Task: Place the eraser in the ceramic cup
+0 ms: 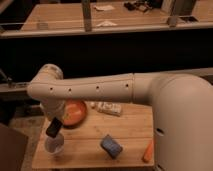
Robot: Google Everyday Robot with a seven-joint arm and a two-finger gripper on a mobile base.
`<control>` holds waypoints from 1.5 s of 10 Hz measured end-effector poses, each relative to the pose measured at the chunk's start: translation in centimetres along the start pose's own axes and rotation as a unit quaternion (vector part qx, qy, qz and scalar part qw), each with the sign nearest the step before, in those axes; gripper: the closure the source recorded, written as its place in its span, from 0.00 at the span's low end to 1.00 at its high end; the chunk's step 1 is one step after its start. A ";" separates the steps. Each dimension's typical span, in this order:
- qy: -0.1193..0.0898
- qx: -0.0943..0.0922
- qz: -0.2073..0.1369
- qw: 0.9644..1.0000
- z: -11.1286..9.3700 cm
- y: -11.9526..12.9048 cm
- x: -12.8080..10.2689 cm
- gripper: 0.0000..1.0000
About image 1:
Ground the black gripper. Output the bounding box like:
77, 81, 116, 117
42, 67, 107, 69
46, 118, 62, 138

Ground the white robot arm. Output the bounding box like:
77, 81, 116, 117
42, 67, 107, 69
27, 64, 213, 171

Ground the orange plate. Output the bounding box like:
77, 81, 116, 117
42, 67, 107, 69
63, 100, 87, 127

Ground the dark brown box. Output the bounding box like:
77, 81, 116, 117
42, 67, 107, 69
0, 123, 28, 171

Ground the small wooden table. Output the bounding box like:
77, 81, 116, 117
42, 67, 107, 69
32, 104, 154, 169

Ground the white packaged item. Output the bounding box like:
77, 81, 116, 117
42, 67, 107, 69
97, 102, 122, 116

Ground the blue sponge block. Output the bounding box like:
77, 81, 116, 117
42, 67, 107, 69
100, 135, 123, 159

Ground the orange carrot toy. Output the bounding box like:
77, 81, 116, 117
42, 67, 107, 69
142, 140, 154, 163

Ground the white crumpled paper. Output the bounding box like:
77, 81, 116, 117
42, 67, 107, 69
96, 20, 117, 27

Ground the white paper sheet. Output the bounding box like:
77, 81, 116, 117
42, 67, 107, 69
94, 5, 115, 11

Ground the dark tools pile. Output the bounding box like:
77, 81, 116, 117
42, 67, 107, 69
123, 0, 160, 13

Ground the metal frame post left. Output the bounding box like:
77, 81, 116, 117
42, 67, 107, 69
81, 0, 92, 32

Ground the metal frame post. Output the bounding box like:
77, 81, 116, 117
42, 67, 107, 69
167, 0, 197, 28
81, 0, 92, 32

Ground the metal frame post right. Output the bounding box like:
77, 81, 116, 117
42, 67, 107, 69
167, 0, 197, 28

